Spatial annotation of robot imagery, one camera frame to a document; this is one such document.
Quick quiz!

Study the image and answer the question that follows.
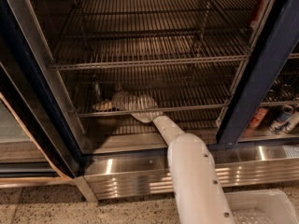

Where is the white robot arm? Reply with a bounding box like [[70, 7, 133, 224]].
[[93, 91, 235, 224]]

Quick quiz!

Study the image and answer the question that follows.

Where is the dark blue fridge pillar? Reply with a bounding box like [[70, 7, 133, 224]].
[[216, 0, 299, 146]]

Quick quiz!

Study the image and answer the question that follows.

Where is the silver redbull can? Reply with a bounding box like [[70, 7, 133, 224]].
[[92, 76, 102, 101]]

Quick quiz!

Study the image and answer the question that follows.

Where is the open glass fridge door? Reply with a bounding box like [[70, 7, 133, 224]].
[[0, 0, 81, 186]]

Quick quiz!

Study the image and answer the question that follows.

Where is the stainless steel fridge base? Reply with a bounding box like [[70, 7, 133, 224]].
[[74, 144, 299, 202]]

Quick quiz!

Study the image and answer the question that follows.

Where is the upper wire fridge shelf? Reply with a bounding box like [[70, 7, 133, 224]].
[[70, 0, 255, 38]]

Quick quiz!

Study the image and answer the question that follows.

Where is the white can far right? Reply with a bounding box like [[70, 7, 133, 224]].
[[283, 108, 299, 133]]

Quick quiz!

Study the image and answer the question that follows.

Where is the right compartment wire shelf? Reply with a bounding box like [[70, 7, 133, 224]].
[[261, 42, 299, 106]]

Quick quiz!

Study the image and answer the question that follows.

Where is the bottom wire fridge shelf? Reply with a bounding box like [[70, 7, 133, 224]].
[[67, 63, 236, 118]]

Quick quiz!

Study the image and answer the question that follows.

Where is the clear plastic bin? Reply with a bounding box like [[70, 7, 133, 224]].
[[226, 189, 299, 224]]

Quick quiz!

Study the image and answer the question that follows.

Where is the red can right compartment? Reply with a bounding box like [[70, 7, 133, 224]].
[[244, 107, 269, 136]]

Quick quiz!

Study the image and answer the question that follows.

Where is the white blue can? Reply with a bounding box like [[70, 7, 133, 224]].
[[268, 105, 294, 132]]

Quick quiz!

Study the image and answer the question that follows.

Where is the wire fridge shelf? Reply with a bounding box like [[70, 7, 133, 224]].
[[67, 63, 236, 118], [50, 29, 249, 71], [70, 0, 255, 38]]

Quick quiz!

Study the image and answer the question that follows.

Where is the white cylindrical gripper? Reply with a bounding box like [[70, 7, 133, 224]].
[[93, 83, 158, 112]]

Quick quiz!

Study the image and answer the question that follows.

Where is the middle wire fridge shelf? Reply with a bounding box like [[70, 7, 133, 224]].
[[50, 29, 249, 71]]

